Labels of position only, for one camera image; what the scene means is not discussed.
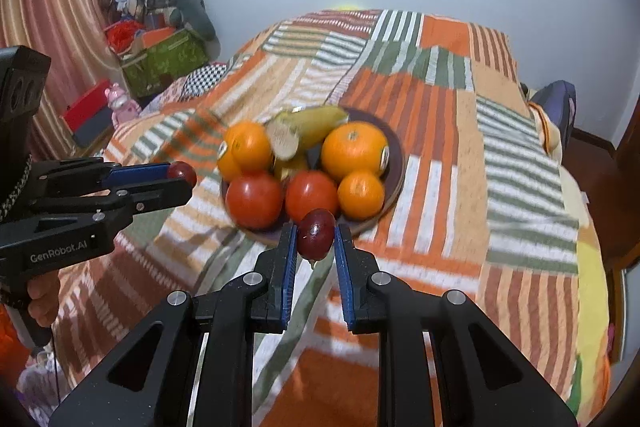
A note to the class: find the striped patchwork blanket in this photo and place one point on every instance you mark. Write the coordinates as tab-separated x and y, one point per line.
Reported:
450	232

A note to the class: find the striped pink curtain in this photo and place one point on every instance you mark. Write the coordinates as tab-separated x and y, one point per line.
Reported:
55	7

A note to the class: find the pink toy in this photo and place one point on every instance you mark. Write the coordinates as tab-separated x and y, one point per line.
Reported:
122	107

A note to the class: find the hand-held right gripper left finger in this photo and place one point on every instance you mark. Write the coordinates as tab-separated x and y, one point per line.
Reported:
289	272

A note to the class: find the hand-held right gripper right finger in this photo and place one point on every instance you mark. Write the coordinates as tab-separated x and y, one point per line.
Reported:
345	277

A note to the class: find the dark red plum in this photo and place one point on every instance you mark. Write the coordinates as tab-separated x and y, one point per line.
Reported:
183	172
316	233

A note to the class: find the blue backpack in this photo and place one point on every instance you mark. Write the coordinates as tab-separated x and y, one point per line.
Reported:
555	112

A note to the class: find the yellow bed sheet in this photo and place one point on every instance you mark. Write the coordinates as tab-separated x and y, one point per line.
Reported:
592	282

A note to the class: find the black white checkered cloth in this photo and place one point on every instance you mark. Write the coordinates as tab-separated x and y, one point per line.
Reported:
205	79

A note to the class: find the purple plate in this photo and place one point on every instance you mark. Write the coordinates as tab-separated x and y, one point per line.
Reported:
395	157

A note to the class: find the red plastic bag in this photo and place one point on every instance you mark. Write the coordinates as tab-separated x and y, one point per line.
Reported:
122	34

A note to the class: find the red tomato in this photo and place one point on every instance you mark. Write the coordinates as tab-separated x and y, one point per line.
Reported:
311	193
254	200

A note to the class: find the green storage box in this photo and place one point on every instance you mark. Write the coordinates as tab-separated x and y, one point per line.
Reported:
165	59

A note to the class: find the small orange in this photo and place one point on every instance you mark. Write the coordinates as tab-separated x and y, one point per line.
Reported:
226	168
360	195

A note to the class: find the red box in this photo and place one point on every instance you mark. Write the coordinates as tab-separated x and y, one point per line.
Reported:
87	114

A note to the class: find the orange box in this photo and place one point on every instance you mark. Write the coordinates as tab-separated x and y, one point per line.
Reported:
155	38

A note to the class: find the grey plush pillow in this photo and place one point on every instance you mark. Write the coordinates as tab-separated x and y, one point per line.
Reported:
195	9

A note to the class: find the large orange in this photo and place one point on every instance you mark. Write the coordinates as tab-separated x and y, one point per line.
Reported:
352	149
250	146

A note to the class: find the person's left hand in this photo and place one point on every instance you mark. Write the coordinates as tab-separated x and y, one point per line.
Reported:
41	299

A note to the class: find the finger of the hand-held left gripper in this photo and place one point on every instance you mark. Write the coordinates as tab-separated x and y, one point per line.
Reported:
135	173
160	197

